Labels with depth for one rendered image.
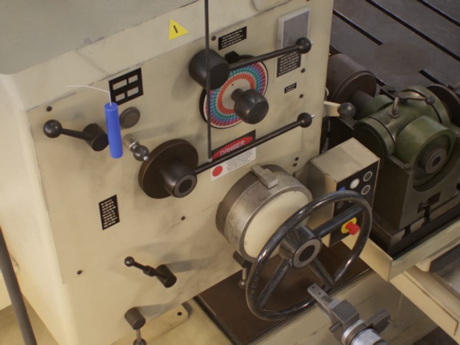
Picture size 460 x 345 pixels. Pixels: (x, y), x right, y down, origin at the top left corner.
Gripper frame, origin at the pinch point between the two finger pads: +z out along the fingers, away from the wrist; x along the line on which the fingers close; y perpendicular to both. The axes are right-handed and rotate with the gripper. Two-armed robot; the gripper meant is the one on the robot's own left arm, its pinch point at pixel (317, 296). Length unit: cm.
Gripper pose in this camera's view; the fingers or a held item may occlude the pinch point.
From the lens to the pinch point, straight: 222.0
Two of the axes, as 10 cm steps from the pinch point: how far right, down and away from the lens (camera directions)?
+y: -7.9, 5.4, -2.8
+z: -5.9, -5.6, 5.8
